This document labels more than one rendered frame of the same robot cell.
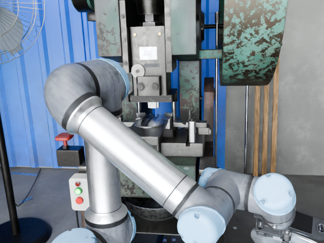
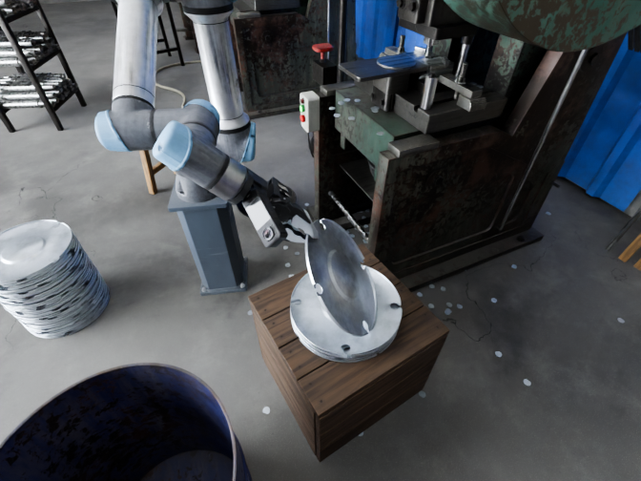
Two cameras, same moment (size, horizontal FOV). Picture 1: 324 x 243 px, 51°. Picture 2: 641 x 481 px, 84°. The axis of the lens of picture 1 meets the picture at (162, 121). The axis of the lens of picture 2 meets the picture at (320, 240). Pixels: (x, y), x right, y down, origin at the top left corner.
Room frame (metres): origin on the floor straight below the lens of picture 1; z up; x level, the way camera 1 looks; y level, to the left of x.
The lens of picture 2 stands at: (0.50, -0.81, 1.15)
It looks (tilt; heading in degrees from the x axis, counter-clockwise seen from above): 44 degrees down; 57
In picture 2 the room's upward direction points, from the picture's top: straight up
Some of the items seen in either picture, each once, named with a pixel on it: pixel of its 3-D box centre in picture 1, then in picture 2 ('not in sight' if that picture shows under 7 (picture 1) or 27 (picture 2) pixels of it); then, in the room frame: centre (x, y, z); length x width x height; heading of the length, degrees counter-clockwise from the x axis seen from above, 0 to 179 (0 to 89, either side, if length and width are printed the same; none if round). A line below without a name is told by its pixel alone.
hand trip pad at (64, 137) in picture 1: (65, 143); (322, 56); (1.31, 0.39, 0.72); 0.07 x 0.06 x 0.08; 171
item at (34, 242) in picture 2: not in sight; (23, 249); (0.14, 0.42, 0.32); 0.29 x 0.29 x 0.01
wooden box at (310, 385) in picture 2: not in sight; (341, 345); (0.86, -0.39, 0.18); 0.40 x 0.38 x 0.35; 179
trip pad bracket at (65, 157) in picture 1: (72, 168); (324, 86); (1.31, 0.38, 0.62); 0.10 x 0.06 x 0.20; 81
